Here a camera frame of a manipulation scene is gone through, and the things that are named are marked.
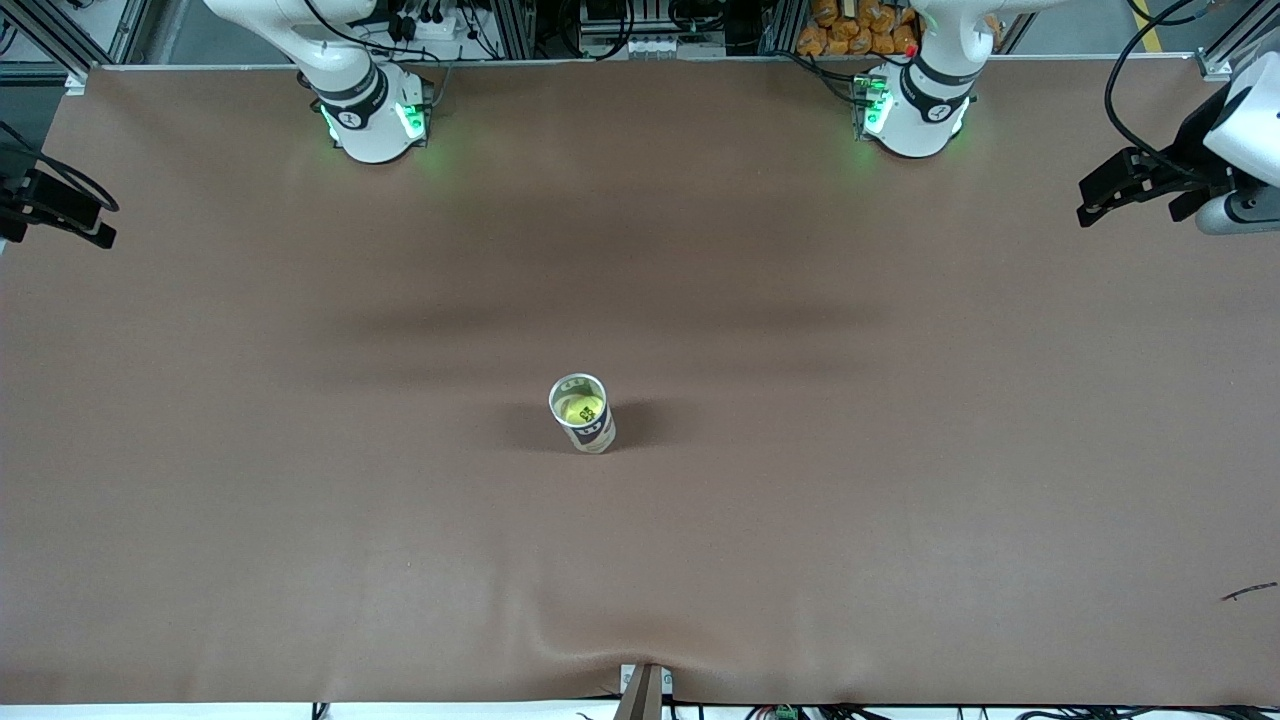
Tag clear plastic tennis ball can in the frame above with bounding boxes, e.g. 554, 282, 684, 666
548, 373, 617, 455

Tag orange snack bags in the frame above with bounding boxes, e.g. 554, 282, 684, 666
797, 0, 1001, 57

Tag brown table mat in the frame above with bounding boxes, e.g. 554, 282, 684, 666
0, 55, 1280, 706

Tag white power strip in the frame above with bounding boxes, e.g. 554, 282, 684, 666
385, 5, 461, 46

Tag grey rack equipment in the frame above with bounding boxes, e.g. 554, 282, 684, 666
575, 0, 736, 59

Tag aluminium frame post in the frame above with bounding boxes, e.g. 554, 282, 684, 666
20, 0, 151, 96
1198, 0, 1280, 81

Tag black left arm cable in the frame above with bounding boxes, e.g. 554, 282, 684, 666
1104, 0, 1236, 181

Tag metal table edge bracket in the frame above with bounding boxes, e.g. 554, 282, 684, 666
618, 662, 674, 720

